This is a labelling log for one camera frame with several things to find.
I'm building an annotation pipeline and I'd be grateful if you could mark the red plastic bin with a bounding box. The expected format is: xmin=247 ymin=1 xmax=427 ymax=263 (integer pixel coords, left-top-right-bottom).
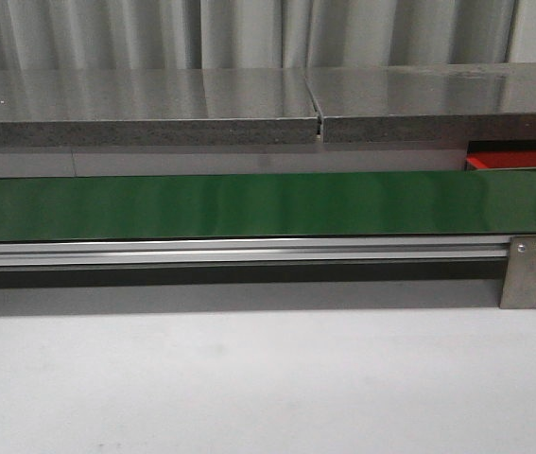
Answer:
xmin=466 ymin=140 xmax=536 ymax=170

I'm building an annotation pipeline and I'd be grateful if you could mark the grey curtain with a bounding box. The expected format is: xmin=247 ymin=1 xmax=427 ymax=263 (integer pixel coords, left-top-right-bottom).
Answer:
xmin=0 ymin=1 xmax=536 ymax=70

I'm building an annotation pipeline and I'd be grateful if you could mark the left grey stone slab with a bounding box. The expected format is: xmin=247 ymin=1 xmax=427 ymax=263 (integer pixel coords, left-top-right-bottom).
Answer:
xmin=0 ymin=69 xmax=319 ymax=147

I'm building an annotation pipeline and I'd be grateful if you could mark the aluminium conveyor frame rail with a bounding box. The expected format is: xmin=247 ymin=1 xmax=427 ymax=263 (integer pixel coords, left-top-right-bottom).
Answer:
xmin=0 ymin=236 xmax=510 ymax=268

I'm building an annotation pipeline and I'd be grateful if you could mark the grey stone slab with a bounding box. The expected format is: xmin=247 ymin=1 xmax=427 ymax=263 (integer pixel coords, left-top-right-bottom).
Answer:
xmin=305 ymin=62 xmax=536 ymax=143
xmin=0 ymin=69 xmax=319 ymax=147

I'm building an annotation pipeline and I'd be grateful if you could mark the green conveyor belt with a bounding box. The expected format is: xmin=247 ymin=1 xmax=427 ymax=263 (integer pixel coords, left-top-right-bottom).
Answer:
xmin=0 ymin=170 xmax=536 ymax=242

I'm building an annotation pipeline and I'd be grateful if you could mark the right grey stone slab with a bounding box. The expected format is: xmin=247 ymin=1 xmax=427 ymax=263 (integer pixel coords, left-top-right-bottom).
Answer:
xmin=305 ymin=62 xmax=536 ymax=143

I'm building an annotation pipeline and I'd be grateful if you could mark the steel conveyor support bracket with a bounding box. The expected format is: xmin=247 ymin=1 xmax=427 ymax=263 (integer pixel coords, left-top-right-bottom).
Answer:
xmin=499 ymin=236 xmax=536 ymax=309

